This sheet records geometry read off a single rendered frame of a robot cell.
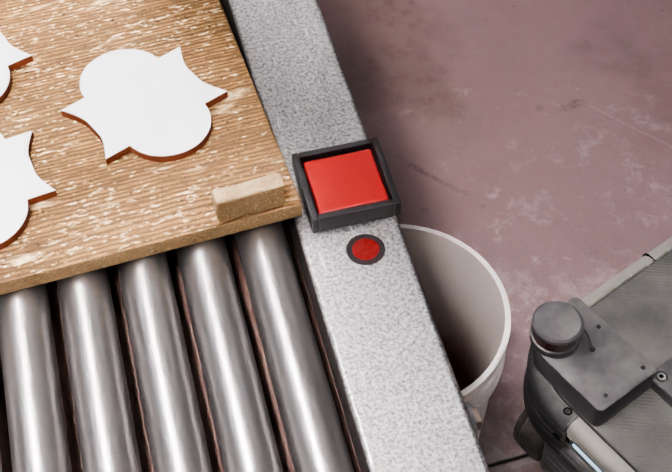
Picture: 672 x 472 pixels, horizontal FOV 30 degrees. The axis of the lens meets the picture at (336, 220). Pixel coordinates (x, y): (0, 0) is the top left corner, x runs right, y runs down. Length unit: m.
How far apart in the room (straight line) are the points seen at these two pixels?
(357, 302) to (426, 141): 1.37
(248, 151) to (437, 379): 0.26
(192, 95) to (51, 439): 0.33
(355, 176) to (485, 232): 1.17
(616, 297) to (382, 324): 0.91
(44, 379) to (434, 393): 0.29
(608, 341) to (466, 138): 0.71
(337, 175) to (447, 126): 1.32
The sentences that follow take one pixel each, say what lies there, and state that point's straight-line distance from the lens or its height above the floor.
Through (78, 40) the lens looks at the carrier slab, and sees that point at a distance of 1.19.
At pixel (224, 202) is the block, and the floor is 0.96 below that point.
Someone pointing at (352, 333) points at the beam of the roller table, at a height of 0.91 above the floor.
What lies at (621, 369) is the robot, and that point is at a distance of 1.74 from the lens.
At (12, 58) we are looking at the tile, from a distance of 1.17.
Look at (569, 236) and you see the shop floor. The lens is 2.22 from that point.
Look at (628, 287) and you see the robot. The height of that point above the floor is 0.24.
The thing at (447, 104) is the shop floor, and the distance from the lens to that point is 2.41.
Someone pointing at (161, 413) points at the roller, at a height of 0.92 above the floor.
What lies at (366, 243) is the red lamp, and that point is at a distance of 1.03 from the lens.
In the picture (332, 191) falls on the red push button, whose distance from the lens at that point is 1.04.
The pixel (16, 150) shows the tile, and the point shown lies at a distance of 1.09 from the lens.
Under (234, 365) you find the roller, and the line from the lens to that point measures 0.96.
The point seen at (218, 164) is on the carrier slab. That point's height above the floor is 0.94.
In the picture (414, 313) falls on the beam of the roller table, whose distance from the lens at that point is 0.99.
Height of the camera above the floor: 1.73
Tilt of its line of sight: 51 degrees down
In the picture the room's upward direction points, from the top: 2 degrees counter-clockwise
